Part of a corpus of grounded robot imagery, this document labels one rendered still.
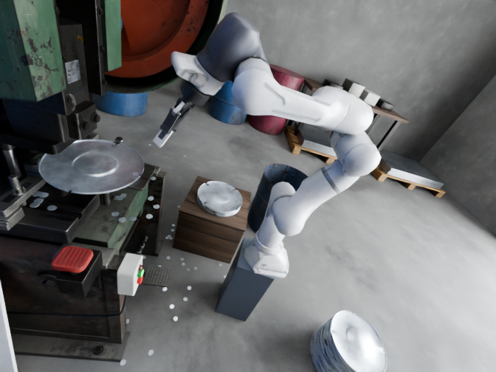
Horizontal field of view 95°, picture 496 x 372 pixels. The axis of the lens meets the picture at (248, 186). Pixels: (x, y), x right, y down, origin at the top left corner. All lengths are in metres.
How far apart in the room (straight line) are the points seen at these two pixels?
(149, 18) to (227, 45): 0.55
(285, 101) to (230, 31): 0.18
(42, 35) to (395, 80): 4.55
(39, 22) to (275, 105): 0.47
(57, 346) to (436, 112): 5.53
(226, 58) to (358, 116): 0.38
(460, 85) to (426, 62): 0.82
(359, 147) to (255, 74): 0.37
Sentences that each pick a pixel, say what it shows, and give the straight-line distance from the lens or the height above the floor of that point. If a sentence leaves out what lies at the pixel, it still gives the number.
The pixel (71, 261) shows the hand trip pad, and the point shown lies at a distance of 0.69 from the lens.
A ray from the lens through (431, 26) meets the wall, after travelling 4.80.
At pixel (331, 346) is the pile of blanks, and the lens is 1.42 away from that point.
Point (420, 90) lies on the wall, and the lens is 5.04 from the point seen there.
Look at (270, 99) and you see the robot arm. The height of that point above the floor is 1.19.
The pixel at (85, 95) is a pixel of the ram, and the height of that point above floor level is 0.99.
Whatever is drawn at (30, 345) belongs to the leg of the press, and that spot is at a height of 0.03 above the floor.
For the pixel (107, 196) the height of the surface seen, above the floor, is 0.69.
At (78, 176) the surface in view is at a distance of 0.88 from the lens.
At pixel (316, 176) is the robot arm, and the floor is 0.95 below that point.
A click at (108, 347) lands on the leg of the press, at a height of 0.03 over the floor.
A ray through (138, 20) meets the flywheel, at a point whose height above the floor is 1.19.
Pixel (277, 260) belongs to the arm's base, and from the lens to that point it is 1.06.
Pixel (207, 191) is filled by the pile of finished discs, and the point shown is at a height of 0.39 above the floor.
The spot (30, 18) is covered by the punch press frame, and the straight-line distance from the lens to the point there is 0.62.
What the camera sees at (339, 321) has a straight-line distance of 1.47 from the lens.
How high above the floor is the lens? 1.31
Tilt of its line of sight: 35 degrees down
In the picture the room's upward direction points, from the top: 21 degrees clockwise
